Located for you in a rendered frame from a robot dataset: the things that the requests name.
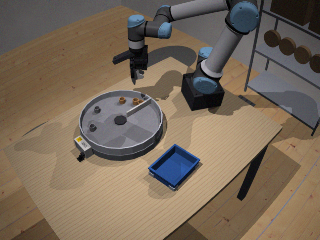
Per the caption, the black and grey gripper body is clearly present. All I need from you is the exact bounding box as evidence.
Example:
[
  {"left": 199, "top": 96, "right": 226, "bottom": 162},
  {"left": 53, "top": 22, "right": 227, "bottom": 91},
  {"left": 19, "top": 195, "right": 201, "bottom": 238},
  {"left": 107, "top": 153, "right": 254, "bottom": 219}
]
[{"left": 129, "top": 45, "right": 148, "bottom": 70}]

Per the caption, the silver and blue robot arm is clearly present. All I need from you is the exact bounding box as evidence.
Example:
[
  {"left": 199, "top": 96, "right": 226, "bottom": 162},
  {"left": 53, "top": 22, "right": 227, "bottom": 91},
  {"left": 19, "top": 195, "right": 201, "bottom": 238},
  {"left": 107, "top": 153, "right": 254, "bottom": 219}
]
[{"left": 127, "top": 0, "right": 260, "bottom": 94}]

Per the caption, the blue open-top crate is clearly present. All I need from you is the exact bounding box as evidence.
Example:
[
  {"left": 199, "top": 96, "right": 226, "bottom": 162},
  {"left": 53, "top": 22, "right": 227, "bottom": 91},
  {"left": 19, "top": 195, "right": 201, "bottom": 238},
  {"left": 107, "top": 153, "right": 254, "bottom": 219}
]
[{"left": 148, "top": 144, "right": 199, "bottom": 191}]

